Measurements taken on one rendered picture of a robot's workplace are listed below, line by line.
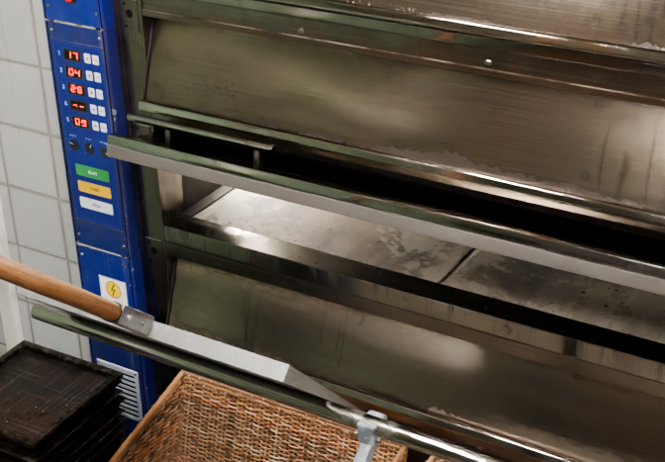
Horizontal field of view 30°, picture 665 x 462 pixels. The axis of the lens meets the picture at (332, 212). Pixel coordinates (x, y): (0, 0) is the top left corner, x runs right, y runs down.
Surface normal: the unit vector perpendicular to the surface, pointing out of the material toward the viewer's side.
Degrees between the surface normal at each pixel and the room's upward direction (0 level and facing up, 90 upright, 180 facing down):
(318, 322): 70
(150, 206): 90
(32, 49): 90
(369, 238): 0
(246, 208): 0
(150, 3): 90
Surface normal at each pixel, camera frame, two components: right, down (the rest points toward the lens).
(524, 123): -0.49, 0.07
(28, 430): -0.03, -0.89
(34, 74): -0.51, 0.40
